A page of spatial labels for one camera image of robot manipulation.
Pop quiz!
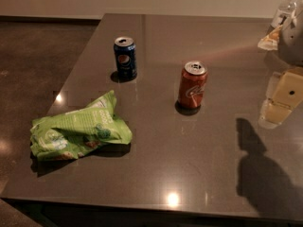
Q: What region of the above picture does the blue pepsi can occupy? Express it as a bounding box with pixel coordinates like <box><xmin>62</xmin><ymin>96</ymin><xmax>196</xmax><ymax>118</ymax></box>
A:
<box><xmin>114</xmin><ymin>37</ymin><xmax>137</xmax><ymax>80</ymax></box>

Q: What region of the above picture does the clear plastic water bottle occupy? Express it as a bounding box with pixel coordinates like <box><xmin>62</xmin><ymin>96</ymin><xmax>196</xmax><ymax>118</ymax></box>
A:
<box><xmin>271</xmin><ymin>0</ymin><xmax>299</xmax><ymax>28</ymax></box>

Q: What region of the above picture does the green chip bag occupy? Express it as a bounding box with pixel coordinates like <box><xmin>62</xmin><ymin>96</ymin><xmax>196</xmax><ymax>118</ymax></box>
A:
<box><xmin>30</xmin><ymin>91</ymin><xmax>133</xmax><ymax>161</ymax></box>

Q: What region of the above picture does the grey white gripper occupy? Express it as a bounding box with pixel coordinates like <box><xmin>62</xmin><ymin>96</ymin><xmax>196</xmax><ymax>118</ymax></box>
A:
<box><xmin>258</xmin><ymin>8</ymin><xmax>303</xmax><ymax>129</ymax></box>

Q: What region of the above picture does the red coke can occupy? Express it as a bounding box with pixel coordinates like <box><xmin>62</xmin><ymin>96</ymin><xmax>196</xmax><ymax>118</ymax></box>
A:
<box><xmin>178</xmin><ymin>61</ymin><xmax>208</xmax><ymax>109</ymax></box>

